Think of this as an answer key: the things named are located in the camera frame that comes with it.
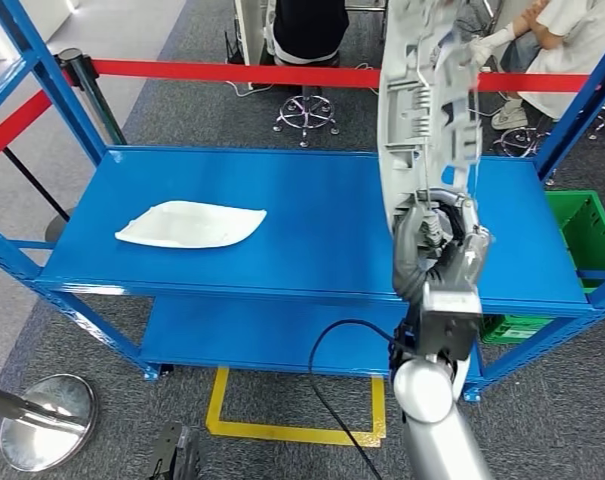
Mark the short red barrier belt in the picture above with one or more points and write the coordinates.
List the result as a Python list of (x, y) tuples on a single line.
[(12, 129)]

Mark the green plastic crate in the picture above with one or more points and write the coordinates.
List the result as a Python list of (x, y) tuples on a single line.
[(512, 336), (587, 232)]

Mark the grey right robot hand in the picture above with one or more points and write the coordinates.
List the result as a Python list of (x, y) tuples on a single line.
[(407, 258)]

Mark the seated person by rack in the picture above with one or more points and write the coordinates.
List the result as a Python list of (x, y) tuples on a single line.
[(582, 40)]

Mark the silver wheel hubcap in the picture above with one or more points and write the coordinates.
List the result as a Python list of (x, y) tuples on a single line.
[(402, 132)]

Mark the seated person by stool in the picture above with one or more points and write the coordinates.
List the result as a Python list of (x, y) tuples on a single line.
[(309, 26)]

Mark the white desk panel leg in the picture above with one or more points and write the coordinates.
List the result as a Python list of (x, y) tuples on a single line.
[(249, 33)]

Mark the blue metal shelf rack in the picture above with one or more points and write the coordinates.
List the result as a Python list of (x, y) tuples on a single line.
[(282, 199)]

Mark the black stool with chrome base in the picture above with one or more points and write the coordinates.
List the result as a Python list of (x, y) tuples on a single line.
[(306, 109)]

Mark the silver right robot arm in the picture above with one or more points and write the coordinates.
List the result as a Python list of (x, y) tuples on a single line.
[(427, 397)]

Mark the black thick stanchion post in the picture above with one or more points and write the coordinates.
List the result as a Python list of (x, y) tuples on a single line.
[(100, 109)]

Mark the long red barrier belt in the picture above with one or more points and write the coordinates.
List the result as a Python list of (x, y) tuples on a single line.
[(232, 71)]

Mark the white plastic trim part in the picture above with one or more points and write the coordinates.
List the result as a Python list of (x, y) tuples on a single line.
[(192, 225)]

